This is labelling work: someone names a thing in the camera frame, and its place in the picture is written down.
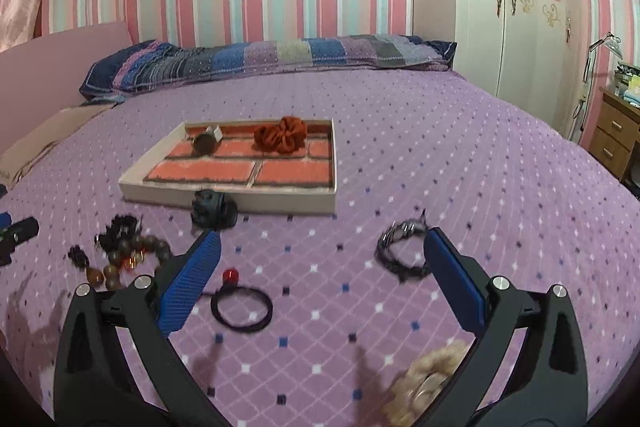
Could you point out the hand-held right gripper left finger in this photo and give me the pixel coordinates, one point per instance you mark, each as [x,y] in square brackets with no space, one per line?
[192,282]

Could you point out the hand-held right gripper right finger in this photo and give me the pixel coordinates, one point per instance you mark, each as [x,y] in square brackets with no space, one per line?
[455,282]

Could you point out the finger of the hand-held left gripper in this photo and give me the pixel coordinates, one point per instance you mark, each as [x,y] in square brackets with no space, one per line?
[24,229]
[4,220]

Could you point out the black scrunchie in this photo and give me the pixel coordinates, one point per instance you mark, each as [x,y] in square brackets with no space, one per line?
[212,209]

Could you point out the white tray with brick lining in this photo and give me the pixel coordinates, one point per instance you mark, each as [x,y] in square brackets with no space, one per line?
[280,202]

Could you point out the beige folded cloth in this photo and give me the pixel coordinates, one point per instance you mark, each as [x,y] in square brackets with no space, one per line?
[45,132]

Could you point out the purple diamond-pattern bedspread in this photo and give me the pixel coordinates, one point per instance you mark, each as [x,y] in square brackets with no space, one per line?
[400,147]

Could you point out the pink headboard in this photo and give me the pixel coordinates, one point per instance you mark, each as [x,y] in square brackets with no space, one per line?
[60,67]

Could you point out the red scrunchie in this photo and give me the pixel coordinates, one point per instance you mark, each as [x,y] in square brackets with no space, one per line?
[280,136]

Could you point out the wooden nightstand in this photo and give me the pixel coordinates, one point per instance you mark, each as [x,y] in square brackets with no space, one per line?
[617,129]

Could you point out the white wardrobe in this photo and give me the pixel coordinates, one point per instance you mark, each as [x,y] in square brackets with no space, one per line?
[520,57]

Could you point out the patchwork pillow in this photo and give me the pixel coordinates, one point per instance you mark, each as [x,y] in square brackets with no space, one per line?
[260,57]

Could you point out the desk lamp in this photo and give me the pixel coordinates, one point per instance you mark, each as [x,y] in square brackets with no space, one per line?
[611,43]

